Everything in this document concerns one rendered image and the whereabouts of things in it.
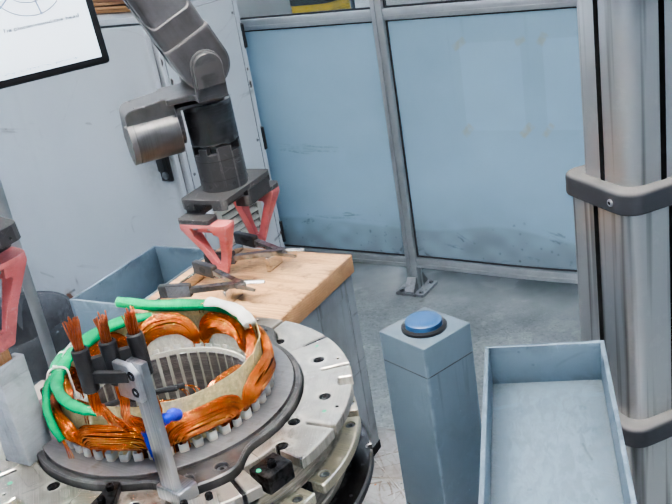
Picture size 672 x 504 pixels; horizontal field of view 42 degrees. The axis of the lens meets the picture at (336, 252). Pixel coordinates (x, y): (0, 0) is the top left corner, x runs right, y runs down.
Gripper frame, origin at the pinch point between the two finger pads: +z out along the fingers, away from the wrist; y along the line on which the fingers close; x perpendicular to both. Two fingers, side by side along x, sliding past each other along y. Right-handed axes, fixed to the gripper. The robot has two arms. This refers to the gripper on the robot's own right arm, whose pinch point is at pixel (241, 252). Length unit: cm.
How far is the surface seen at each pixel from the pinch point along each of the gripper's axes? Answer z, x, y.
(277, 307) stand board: 1.7, 10.6, 9.4
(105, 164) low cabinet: 43, -162, -140
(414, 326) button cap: 3.9, 25.8, 6.9
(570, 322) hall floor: 113, -11, -179
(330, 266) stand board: 2.0, 11.5, -1.6
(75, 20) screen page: -23, -63, -47
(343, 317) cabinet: 8.9, 12.1, -1.4
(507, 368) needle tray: 3.9, 37.8, 12.6
